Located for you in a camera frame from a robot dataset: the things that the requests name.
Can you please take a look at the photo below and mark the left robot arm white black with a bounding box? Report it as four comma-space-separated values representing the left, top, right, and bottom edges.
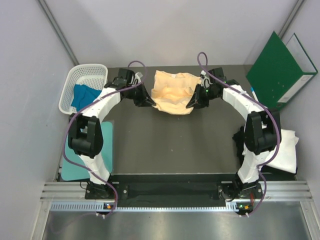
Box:
66, 68, 156, 199

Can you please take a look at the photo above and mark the black t shirt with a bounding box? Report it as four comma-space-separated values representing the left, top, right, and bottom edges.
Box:
232, 126, 245, 166

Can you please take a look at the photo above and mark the white t shirt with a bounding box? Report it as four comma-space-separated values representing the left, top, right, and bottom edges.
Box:
267, 129, 299, 174

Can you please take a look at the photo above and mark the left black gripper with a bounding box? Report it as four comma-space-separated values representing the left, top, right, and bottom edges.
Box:
126, 82, 156, 107

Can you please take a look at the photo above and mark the peach yellow t shirt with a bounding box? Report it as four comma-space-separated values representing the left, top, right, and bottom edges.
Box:
151, 70, 201, 115

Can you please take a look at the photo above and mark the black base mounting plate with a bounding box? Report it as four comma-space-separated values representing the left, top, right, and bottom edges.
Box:
85, 173, 262, 208

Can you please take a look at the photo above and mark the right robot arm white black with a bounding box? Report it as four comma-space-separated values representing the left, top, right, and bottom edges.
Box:
186, 67, 282, 198

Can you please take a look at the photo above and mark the green ring binder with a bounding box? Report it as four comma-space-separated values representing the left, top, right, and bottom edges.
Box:
246, 32, 318, 110

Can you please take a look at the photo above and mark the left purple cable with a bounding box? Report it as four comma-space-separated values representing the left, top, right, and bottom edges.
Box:
62, 60, 147, 217

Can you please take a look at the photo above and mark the aluminium frame rail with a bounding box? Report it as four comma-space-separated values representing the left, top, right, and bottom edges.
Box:
40, 181, 313, 214

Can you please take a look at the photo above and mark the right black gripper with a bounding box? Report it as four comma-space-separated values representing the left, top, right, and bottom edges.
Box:
186, 84, 218, 110

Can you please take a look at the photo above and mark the blue crumpled t shirt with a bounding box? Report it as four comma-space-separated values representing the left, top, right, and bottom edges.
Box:
71, 84, 102, 112

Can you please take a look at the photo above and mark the white blue marker pen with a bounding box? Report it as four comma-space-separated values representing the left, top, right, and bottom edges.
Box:
250, 87, 259, 102

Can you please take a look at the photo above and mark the purple cable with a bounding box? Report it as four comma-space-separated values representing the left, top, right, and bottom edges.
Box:
62, 60, 147, 217
197, 51, 281, 216

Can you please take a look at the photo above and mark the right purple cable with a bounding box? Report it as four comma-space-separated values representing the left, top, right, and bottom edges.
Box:
197, 51, 281, 216

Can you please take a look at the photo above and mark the white plastic basket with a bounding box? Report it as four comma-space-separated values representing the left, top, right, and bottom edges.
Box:
58, 63, 108, 115

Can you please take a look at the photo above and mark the teal cutting board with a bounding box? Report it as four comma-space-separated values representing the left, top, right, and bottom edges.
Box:
61, 121, 114, 181

